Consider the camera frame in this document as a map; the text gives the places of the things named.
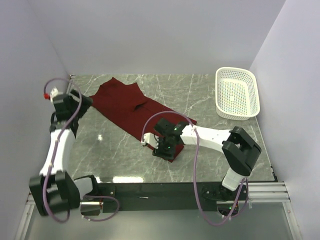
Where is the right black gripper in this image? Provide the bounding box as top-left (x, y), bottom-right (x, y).
top-left (152, 135), bottom-right (176, 161)

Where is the dark red t shirt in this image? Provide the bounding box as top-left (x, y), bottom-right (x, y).
top-left (88, 77), bottom-right (198, 163)

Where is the white plastic perforated basket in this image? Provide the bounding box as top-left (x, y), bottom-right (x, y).
top-left (215, 67), bottom-right (261, 121)

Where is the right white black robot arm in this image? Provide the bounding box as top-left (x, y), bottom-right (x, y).
top-left (143, 118), bottom-right (262, 200)

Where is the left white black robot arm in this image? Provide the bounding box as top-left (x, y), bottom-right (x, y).
top-left (29, 88), bottom-right (100, 216)

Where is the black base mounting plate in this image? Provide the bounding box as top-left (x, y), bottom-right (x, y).
top-left (79, 181), bottom-right (246, 216)

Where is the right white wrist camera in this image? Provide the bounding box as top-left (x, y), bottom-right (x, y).
top-left (140, 132), bottom-right (160, 149)

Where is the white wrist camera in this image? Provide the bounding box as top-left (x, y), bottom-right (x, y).
top-left (140, 132), bottom-right (160, 149)
top-left (43, 87), bottom-right (62, 103)

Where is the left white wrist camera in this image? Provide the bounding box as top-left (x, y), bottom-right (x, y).
top-left (43, 87), bottom-right (62, 103)

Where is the aluminium extrusion rail frame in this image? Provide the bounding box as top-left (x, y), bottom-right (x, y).
top-left (14, 74), bottom-right (301, 240)

